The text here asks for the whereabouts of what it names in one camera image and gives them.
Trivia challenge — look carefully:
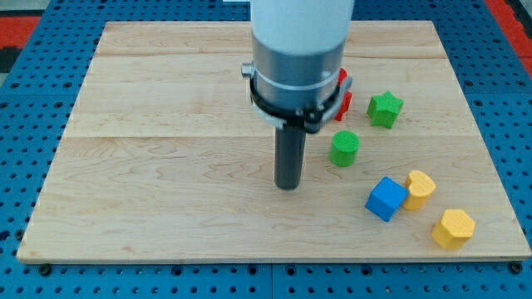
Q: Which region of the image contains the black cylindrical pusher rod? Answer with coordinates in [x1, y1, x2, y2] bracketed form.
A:
[274, 127, 306, 190]

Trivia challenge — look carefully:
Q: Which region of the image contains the yellow heart block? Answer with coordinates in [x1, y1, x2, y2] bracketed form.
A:
[402, 169, 436, 210]

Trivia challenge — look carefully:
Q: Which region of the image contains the yellow hexagon block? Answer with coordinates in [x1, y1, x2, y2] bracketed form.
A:
[431, 209, 475, 250]

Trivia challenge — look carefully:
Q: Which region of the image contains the wooden board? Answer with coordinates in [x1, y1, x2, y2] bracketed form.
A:
[17, 21, 531, 264]

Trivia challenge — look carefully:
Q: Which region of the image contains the green star block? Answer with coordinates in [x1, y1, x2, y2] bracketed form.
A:
[367, 91, 404, 129]

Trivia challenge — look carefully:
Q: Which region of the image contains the blue cube block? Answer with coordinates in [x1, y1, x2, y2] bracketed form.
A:
[365, 177, 408, 222]

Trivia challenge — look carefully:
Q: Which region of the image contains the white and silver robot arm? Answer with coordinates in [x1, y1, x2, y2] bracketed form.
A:
[241, 0, 354, 134]

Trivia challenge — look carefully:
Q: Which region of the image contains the green cylinder block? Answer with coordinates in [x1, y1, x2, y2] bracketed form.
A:
[329, 130, 360, 167]

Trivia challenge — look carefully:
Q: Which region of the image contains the red block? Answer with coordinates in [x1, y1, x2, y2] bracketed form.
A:
[334, 67, 352, 121]

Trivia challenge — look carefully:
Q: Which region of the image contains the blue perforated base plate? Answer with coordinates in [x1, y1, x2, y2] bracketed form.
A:
[1, 0, 531, 298]

